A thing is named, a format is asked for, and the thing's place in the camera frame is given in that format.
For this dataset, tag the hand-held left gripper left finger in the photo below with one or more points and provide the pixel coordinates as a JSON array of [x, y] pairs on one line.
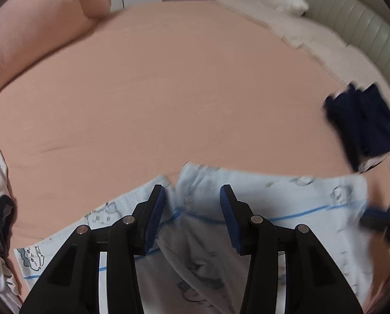
[[157, 216]]

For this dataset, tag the light blue printed pants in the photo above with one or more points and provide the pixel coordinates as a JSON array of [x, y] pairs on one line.
[[199, 196]]

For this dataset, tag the navy blue garment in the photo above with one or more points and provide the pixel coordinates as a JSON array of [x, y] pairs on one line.
[[362, 124]]

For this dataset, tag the pink pillow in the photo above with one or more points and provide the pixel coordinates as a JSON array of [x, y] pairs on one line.
[[28, 32]]

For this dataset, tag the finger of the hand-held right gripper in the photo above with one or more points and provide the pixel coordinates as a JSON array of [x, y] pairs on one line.
[[376, 219]]

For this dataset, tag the bed with pink sheet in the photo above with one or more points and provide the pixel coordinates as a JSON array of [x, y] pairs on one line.
[[165, 88]]

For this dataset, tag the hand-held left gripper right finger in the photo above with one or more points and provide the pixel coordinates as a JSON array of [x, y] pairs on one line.
[[228, 222]]

